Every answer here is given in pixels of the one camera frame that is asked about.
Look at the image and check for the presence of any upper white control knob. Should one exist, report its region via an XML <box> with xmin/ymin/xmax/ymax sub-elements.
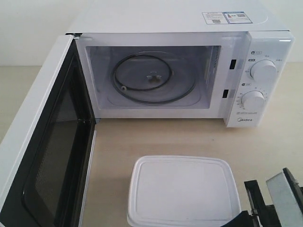
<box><xmin>250</xmin><ymin>60</ymin><xmax>277</xmax><ymax>83</ymax></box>

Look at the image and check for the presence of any glass turntable plate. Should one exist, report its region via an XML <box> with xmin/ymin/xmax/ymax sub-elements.
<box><xmin>110</xmin><ymin>51</ymin><xmax>197</xmax><ymax>105</ymax></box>

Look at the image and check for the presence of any warning label sticker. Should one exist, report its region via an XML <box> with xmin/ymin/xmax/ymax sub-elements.
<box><xmin>202</xmin><ymin>11</ymin><xmax>252</xmax><ymax>25</ymax></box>

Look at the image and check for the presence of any white plastic food container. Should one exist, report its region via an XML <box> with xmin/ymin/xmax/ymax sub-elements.
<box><xmin>126</xmin><ymin>155</ymin><xmax>241</xmax><ymax>227</ymax></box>

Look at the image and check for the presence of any lower white timer knob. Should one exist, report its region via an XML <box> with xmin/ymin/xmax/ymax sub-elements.
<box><xmin>241</xmin><ymin>90</ymin><xmax>265</xmax><ymax>111</ymax></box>

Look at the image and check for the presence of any white microwave door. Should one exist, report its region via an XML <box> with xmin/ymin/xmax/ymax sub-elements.
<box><xmin>0</xmin><ymin>35</ymin><xmax>96</xmax><ymax>227</ymax></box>

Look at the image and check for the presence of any white microwave oven body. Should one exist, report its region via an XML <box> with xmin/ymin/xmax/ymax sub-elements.
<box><xmin>67</xmin><ymin>0</ymin><xmax>294</xmax><ymax>128</ymax></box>

